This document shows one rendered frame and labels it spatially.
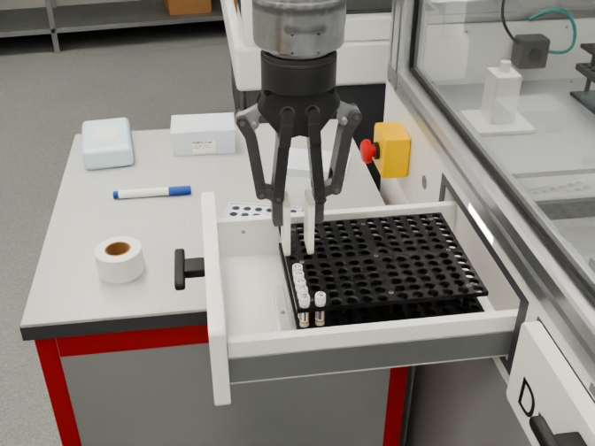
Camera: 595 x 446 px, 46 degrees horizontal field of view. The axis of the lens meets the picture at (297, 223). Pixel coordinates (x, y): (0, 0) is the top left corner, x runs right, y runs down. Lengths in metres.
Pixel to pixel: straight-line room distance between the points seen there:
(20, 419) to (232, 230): 1.17
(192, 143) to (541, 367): 0.88
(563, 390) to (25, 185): 2.60
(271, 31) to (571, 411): 0.44
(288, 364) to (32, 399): 1.34
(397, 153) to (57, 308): 0.57
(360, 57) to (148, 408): 0.89
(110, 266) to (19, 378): 1.09
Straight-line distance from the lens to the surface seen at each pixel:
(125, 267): 1.07
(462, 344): 0.82
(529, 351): 0.76
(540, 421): 0.69
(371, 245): 0.89
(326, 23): 0.66
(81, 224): 1.24
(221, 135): 1.40
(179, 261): 0.85
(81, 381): 1.13
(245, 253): 0.98
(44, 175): 3.10
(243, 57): 1.58
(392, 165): 1.16
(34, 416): 2.01
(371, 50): 1.62
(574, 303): 0.70
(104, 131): 1.45
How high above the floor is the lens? 1.40
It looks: 32 degrees down
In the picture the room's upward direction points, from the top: straight up
